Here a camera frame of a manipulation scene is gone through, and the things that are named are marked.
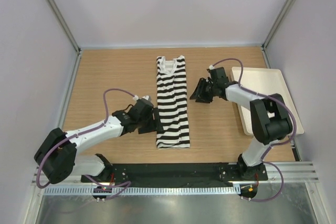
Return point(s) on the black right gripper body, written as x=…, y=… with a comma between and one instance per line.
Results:
x=213, y=85

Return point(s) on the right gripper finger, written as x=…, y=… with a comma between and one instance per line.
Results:
x=209, y=98
x=200, y=92

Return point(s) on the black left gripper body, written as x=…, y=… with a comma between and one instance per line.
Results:
x=144, y=121

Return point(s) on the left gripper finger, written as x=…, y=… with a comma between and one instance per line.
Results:
x=158, y=126
x=151, y=127

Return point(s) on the black white striped tank top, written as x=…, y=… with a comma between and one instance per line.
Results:
x=171, y=96

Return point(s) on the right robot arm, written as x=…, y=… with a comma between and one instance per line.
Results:
x=270, y=119

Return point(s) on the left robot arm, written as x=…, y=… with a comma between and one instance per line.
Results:
x=59, y=155

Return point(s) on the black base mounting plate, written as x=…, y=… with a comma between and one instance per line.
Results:
x=182, y=175

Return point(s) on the left black controller puck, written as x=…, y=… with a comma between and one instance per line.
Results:
x=102, y=193

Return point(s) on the black controller puck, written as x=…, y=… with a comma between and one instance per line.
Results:
x=248, y=191
x=102, y=193

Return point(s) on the right black controller puck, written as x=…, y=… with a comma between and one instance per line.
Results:
x=248, y=191

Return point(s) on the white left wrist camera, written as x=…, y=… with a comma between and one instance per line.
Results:
x=146, y=97

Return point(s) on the slotted cable duct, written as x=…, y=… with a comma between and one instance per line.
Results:
x=87, y=190

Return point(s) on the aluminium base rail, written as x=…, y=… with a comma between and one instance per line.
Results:
x=292, y=172

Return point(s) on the right aluminium frame post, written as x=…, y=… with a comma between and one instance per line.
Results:
x=278, y=21

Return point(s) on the aluminium frame post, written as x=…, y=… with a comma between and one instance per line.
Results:
x=278, y=21
x=58, y=15

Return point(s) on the left aluminium frame post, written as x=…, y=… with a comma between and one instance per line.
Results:
x=58, y=15

